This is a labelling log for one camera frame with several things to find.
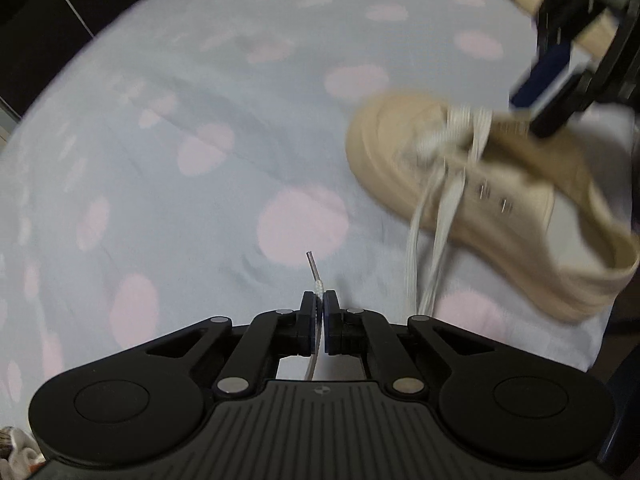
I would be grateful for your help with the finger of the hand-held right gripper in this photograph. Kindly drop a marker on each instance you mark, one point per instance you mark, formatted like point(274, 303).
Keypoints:
point(545, 77)
point(575, 102)

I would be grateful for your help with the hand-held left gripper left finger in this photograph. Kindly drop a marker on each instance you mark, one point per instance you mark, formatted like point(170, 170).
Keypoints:
point(313, 320)

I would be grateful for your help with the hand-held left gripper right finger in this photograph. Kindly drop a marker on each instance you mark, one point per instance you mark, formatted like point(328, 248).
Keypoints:
point(328, 322)

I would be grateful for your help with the white shoelace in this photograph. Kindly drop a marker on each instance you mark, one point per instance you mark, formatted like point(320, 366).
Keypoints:
point(435, 140)

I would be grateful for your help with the polka dot bed sheet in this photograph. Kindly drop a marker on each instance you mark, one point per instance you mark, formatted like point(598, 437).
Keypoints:
point(200, 210)

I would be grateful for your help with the dark wardrobe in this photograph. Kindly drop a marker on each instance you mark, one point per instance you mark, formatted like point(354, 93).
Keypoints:
point(40, 20)

